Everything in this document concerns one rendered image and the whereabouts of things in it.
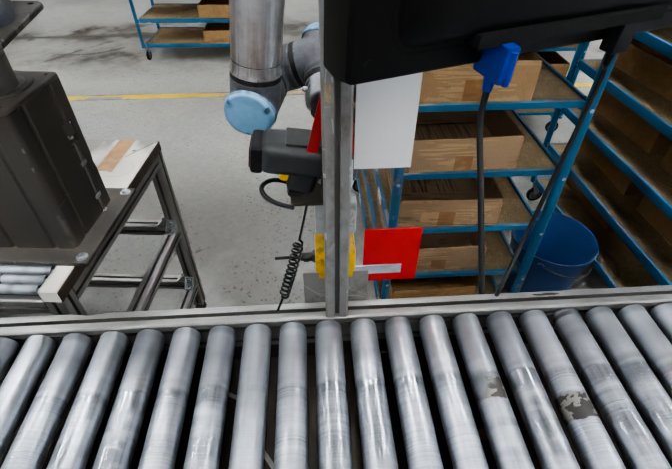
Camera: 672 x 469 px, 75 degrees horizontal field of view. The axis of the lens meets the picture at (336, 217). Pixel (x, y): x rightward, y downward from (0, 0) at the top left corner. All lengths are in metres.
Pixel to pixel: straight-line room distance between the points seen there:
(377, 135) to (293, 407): 0.43
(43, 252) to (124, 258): 1.10
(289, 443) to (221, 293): 1.24
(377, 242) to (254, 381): 0.31
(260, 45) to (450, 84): 0.52
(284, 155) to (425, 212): 0.74
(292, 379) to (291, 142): 0.38
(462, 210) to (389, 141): 0.73
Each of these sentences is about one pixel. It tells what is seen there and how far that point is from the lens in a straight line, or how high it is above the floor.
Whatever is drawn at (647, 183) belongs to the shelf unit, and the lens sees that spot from 1.82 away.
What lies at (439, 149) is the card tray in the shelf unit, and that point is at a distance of 1.18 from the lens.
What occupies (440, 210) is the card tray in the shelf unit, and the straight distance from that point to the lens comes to 1.31.
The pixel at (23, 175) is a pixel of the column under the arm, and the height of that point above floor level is 0.95.
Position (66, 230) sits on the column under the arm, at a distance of 1.06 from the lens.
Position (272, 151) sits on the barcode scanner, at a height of 1.08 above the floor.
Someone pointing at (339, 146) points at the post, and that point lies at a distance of 0.59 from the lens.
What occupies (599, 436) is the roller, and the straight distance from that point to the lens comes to 0.82.
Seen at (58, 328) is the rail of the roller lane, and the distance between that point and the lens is 0.96.
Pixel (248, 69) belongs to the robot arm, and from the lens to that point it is 0.77.
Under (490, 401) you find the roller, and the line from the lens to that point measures 0.78.
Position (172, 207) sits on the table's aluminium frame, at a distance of 1.50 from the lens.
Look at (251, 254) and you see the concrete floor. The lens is 2.03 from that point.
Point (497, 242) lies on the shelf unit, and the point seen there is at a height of 0.34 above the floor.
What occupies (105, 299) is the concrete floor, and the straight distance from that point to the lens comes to 2.05.
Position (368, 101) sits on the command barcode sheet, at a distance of 0.60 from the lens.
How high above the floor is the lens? 1.41
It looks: 40 degrees down
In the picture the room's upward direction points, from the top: straight up
